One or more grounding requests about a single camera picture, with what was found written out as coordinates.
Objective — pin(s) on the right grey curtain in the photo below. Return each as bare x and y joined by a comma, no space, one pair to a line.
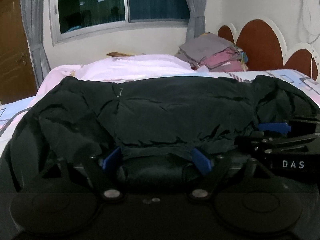
197,21

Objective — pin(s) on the red white headboard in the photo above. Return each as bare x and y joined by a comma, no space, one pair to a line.
266,48

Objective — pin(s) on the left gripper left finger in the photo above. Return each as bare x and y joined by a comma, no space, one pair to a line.
101,171

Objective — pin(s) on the stack of folded clothes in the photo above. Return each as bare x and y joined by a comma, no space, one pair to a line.
213,52

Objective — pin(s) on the patterned bed sheet mattress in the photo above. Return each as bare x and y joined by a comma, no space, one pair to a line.
12,113

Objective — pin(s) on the black hooded puffer jacket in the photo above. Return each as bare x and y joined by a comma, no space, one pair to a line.
169,115

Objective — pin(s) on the left grey curtain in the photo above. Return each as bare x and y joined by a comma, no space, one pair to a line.
32,19

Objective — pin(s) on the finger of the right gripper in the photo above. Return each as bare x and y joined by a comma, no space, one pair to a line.
279,127

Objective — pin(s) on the pink blanket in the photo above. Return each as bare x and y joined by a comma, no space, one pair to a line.
117,69

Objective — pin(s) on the window with grey frame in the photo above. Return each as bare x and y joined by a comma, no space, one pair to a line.
72,19

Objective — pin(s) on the grey curtain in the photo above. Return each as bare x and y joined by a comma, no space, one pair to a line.
32,19
197,21

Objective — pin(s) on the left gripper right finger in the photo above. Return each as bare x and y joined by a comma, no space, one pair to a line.
222,173

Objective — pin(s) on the yellow patterned pillow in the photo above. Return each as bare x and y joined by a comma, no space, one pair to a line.
117,54

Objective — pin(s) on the brown wooden door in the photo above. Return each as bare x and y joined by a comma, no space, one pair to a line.
17,80

